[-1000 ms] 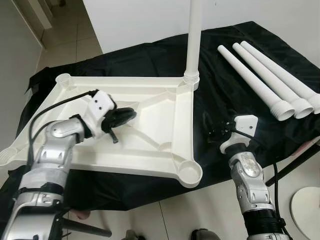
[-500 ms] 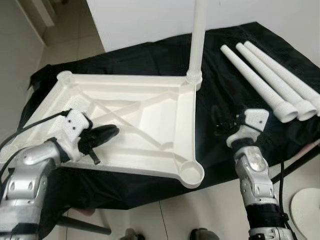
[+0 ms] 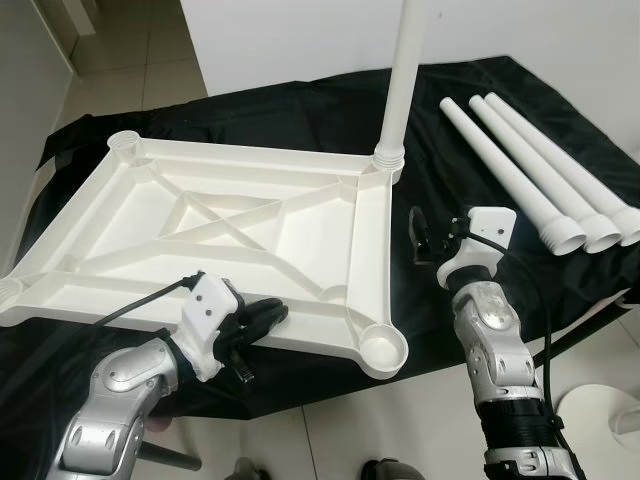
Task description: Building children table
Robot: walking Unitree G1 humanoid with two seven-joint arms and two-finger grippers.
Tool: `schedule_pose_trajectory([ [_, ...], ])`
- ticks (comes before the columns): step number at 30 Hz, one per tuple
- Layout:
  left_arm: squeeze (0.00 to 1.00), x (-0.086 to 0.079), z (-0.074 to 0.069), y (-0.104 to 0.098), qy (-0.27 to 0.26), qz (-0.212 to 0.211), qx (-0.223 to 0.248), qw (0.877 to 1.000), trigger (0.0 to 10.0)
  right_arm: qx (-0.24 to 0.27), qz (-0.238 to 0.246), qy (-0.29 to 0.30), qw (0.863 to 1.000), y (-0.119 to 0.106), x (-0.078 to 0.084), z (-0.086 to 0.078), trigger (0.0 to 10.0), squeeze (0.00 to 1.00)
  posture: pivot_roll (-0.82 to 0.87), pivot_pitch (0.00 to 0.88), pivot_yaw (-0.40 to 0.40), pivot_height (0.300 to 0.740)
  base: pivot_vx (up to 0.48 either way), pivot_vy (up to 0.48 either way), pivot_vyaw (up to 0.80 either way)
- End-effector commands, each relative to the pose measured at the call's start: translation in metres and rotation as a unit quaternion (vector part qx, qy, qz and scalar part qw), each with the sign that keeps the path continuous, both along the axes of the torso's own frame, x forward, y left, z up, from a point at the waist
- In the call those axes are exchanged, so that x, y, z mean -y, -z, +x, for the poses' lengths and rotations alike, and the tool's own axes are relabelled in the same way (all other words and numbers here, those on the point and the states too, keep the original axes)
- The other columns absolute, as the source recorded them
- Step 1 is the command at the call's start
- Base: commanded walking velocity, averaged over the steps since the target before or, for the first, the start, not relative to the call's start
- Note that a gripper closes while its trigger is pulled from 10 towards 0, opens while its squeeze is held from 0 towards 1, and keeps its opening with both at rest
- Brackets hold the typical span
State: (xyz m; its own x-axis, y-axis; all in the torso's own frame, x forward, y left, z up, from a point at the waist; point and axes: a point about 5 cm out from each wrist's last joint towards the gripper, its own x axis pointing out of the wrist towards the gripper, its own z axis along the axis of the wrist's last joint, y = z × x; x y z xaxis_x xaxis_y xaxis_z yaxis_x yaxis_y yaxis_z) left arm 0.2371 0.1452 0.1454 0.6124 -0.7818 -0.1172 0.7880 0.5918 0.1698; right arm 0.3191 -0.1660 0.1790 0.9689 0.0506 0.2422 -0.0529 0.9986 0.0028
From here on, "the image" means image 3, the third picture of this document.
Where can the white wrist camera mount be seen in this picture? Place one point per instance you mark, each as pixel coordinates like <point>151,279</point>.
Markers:
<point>485,235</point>
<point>210,315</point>

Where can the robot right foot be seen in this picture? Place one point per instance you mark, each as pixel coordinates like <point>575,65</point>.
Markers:
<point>384,470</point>

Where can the white round stand base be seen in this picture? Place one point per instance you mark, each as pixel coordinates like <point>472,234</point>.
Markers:
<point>595,425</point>

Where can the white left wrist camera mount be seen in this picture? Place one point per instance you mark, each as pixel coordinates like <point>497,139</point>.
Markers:
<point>210,315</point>

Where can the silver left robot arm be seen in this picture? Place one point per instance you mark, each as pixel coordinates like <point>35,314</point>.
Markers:
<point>115,390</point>

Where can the pink table edge piece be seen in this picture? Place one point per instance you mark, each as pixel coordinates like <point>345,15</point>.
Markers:
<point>598,313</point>

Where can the black metal table leg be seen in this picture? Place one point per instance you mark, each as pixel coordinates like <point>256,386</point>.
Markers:
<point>570,343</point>
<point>170,457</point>

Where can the black cloth table cover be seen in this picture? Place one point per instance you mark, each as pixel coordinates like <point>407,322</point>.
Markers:
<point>300,110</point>

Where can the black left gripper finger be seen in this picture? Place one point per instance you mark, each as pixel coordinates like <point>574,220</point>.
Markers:
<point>265,310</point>
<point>250,333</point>

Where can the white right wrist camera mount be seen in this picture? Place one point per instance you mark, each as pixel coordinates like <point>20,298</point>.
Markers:
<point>485,235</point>

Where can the white plastic table top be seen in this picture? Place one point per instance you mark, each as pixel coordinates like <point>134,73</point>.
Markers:
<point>300,240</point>

